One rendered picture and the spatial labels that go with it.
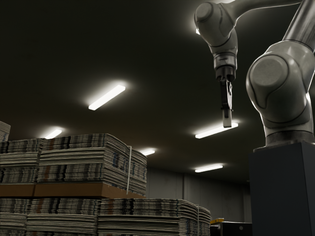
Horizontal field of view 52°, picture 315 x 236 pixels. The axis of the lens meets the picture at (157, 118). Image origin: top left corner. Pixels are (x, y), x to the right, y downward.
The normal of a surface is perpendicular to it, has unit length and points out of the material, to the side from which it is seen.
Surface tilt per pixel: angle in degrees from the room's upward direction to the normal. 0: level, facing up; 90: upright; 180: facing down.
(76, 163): 90
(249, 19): 180
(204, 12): 93
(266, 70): 95
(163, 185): 90
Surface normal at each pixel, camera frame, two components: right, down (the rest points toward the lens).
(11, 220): -0.36, -0.34
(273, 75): -0.54, -0.24
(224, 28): 0.38, 0.67
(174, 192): 0.58, -0.26
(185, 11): -0.04, 0.94
